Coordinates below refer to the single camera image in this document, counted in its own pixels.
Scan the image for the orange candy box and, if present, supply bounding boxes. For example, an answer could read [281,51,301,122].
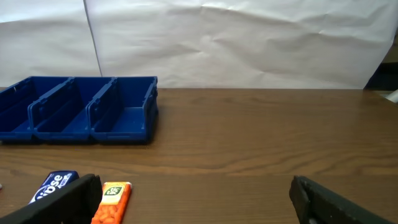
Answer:
[91,181,133,224]

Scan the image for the blue tray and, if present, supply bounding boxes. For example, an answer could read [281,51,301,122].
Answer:
[0,75,159,146]

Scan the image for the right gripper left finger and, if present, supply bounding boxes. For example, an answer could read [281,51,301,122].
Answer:
[0,173,103,224]

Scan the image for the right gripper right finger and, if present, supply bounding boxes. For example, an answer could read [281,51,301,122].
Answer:
[289,175,397,224]

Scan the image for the blue candy pack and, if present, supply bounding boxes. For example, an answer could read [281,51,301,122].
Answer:
[28,170,80,205]

